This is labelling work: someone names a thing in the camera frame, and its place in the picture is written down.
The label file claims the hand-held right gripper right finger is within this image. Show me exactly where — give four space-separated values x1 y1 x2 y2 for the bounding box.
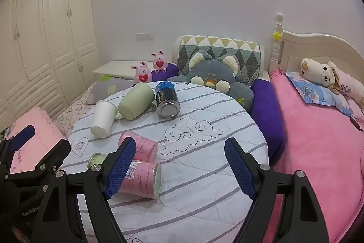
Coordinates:
224 138 330 243

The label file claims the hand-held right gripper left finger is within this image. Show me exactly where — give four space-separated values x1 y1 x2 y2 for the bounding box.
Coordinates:
34 136 137 243

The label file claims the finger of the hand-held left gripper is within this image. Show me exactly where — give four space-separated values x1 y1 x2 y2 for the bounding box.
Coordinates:
0 125 36 175
8 139 71 184

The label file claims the pink labelled jar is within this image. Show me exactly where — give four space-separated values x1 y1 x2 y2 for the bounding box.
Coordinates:
119 159 163 200

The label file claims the pink cup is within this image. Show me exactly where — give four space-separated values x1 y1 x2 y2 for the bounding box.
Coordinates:
118 131 159 163

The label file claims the white paper cup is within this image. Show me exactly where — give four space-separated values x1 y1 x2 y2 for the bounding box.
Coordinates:
90 100 118 138

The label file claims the pale green cup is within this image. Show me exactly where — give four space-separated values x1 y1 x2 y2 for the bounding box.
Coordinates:
117 82 156 122

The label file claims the pink folded cloth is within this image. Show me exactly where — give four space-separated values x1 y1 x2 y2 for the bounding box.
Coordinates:
8 107 69 175

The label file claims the heart patterned sheet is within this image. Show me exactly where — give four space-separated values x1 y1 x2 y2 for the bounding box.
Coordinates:
53 82 97 139

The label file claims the purple blanket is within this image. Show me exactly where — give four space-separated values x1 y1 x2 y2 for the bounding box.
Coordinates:
250 77 286 167

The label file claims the pink fleece blanket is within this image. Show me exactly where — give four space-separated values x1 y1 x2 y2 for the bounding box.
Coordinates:
267 68 364 243

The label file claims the grey flower pillow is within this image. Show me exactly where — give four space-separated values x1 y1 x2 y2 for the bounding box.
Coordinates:
89 75 137 105

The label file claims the blue metal can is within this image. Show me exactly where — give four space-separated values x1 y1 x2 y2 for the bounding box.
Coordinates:
155 81 182 119

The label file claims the pink bunny plush toy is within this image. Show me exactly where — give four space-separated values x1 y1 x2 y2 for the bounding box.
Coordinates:
130 61 151 83
150 50 168 73

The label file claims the grey cat plush toy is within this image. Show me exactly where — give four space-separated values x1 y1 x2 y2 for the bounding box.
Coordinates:
166 51 255 114

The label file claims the blue printed pillow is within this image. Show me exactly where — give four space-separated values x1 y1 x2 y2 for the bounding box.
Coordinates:
286 69 354 118

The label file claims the purple pillow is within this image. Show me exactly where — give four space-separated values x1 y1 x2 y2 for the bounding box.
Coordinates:
151 62 179 82

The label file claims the cream wardrobe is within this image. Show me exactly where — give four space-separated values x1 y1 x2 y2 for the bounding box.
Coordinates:
0 0 101 134

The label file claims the diamond patterned quilted cover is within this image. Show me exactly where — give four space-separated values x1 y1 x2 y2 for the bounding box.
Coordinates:
176 35 262 87

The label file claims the beige dog plush toy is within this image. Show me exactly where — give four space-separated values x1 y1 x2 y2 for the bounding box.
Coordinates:
301 57 364 107

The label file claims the cream wooden bed headboard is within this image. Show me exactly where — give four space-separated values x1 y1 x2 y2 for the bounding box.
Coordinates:
269 12 364 82

